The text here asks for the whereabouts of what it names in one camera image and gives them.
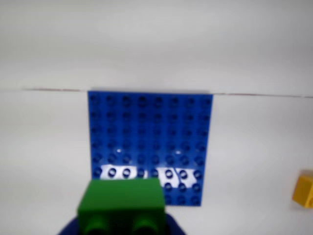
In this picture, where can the green 2x2 toy block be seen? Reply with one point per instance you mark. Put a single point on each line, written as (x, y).
(122, 200)

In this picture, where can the yellow 2x2 toy block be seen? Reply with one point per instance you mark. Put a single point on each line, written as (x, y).
(304, 191)

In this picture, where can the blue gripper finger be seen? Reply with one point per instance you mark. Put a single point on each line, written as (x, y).
(72, 227)
(173, 227)

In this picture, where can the blue 8x8 studded baseplate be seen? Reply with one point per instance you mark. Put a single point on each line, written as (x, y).
(146, 127)

